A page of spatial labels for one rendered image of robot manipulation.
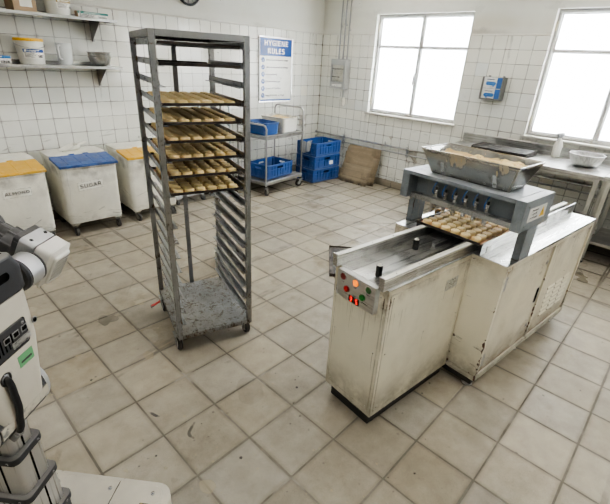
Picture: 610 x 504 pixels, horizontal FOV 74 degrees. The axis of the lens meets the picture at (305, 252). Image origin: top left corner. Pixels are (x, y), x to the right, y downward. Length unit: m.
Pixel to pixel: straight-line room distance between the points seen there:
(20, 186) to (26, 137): 0.77
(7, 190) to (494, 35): 5.34
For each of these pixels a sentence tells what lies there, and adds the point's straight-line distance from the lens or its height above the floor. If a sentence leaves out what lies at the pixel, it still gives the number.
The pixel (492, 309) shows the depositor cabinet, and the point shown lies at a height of 0.58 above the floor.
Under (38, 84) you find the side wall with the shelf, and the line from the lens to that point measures 5.02.
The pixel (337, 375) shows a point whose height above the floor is 0.19.
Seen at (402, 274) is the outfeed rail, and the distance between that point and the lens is 1.85.
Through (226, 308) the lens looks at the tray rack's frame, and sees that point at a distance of 2.88.
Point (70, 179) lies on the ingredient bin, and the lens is 4.51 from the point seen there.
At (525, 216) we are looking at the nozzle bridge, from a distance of 2.21.
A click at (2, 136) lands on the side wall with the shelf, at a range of 4.99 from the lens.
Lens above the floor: 1.73
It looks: 25 degrees down
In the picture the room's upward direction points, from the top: 3 degrees clockwise
